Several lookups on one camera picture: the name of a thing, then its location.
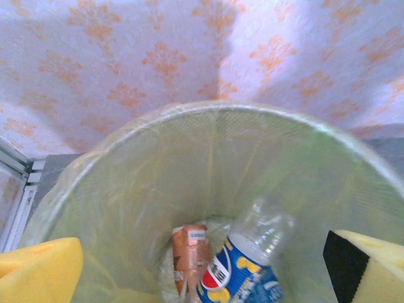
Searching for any blue pepsi bottle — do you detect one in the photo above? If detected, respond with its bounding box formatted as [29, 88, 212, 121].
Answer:
[194, 197, 296, 303]

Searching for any brown label coffee bottle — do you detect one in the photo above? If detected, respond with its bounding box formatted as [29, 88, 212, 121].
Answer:
[171, 223, 213, 299]

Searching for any aluminium frame post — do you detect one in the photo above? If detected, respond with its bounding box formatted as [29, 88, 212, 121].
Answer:
[0, 137, 34, 174]

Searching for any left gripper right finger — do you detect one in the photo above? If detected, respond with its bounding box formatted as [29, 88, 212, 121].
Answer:
[322, 229, 404, 303]

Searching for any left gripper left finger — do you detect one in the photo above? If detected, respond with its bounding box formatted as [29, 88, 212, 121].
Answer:
[0, 236, 85, 303]

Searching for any green mesh waste bin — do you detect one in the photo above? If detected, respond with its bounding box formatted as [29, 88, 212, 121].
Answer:
[18, 100, 404, 303]

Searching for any aluminium table side rail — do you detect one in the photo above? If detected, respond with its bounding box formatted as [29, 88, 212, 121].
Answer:
[0, 159, 47, 253]

